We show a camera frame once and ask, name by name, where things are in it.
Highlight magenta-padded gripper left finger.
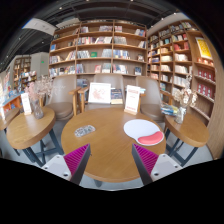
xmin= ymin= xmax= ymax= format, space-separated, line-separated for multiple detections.
xmin=41 ymin=143 xmax=92 ymax=186

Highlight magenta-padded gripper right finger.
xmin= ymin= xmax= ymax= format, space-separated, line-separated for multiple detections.
xmin=131 ymin=143 xmax=184 ymax=186

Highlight transparent computer mouse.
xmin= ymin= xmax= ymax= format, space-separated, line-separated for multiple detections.
xmin=74 ymin=124 xmax=96 ymax=138

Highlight white mouse pad red rest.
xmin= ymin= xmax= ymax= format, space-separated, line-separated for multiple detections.
xmin=123 ymin=118 xmax=165 ymax=147

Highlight round wooden side table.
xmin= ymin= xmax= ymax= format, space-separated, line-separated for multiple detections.
xmin=163 ymin=112 xmax=210 ymax=168
xmin=5 ymin=106 xmax=64 ymax=168

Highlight glass vase pale dried flowers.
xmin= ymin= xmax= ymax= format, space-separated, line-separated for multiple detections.
xmin=172 ymin=73 xmax=198 ymax=125

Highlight stack of colourful books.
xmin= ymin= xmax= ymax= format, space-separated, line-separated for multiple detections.
xmin=160 ymin=103 xmax=179 ymax=117

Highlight glass vase pink dried flowers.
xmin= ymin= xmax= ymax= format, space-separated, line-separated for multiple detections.
xmin=23 ymin=75 xmax=54 ymax=120

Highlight beige armchair wooden arms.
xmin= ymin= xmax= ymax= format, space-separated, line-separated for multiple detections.
xmin=78 ymin=73 xmax=128 ymax=113
xmin=134 ymin=75 xmax=174 ymax=124
xmin=44 ymin=73 xmax=83 ymax=122

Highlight small white card sign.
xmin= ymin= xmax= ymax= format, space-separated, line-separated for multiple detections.
xmin=20 ymin=92 xmax=33 ymax=116

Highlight white table sign red print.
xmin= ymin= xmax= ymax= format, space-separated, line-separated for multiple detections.
xmin=123 ymin=84 xmax=142 ymax=116

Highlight dark cover book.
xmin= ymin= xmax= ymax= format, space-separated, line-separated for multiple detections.
xmin=110 ymin=88 xmax=124 ymax=105

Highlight white framed red print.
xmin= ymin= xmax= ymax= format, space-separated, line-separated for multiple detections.
xmin=87 ymin=82 xmax=112 ymax=105

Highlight distant small bookshelf unit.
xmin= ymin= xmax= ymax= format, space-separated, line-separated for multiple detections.
xmin=12 ymin=55 xmax=38 ymax=92

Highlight wide wooden bookshelf unit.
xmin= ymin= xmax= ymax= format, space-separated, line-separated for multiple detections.
xmin=48 ymin=19 xmax=148 ymax=91

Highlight white hanging ceiling sign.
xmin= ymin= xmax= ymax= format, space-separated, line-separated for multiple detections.
xmin=22 ymin=18 xmax=57 ymax=36

